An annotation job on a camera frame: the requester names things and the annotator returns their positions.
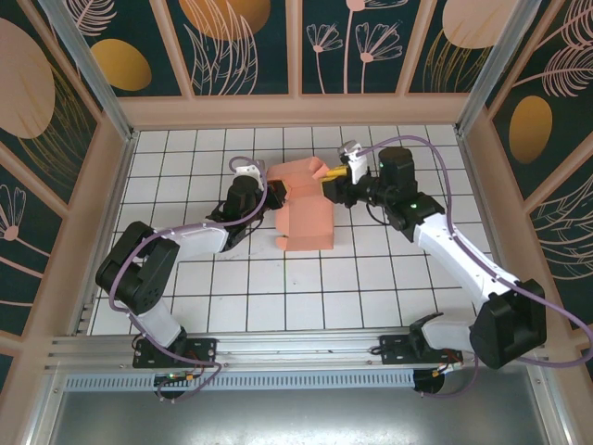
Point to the pink paper box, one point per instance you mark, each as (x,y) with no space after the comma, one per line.
(306,222)

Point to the black base plate right arm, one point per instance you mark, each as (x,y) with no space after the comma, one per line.
(394,350)

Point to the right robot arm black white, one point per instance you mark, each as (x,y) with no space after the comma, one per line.
(463,259)

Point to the black base plate left arm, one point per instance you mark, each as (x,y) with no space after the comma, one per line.
(204,352)

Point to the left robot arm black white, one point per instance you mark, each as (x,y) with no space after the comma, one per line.
(139,287)

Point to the grey metal sheet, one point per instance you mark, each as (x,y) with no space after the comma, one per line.
(296,417)

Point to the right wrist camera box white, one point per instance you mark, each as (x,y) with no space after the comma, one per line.
(354,162)

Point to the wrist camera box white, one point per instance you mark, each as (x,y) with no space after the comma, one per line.
(248,170)
(354,162)

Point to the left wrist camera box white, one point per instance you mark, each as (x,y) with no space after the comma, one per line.
(248,170)

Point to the aluminium corner post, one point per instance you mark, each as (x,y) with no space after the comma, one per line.
(99,79)
(486,69)

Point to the aluminium mounting rail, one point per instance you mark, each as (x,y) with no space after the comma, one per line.
(296,350)

